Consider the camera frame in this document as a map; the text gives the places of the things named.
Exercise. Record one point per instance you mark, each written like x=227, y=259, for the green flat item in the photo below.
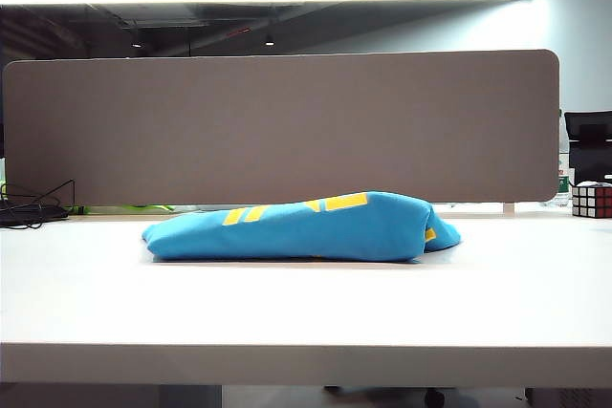
x=143, y=208

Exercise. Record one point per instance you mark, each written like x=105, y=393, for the black office chair back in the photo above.
x=590, y=159

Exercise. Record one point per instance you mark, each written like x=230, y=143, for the white divider foot bracket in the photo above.
x=508, y=208

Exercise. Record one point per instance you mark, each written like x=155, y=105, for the blue and yellow jersey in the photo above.
x=296, y=236

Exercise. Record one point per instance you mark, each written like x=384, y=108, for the rubik's cube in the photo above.
x=590, y=200

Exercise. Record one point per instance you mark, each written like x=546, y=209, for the flat black desk device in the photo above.
x=33, y=213

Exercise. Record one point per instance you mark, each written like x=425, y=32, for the brown desk divider panel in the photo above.
x=287, y=126

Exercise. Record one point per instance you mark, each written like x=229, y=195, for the grey table leg panel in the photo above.
x=191, y=396

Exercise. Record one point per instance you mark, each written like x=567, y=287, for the clear bottle green label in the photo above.
x=564, y=183

